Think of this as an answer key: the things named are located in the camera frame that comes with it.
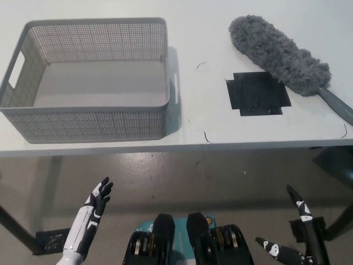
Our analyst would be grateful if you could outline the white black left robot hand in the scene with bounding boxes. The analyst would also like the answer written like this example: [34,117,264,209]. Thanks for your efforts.
[62,176,114,255]

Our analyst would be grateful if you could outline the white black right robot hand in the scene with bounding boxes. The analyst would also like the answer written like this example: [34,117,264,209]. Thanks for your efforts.
[255,184,330,265]

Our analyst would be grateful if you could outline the grey fluffy duster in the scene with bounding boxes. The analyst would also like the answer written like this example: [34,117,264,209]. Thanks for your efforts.
[228,15,353,126]

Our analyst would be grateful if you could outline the grey perforated plastic basket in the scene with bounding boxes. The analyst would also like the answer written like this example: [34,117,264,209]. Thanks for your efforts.
[0,18,170,144]

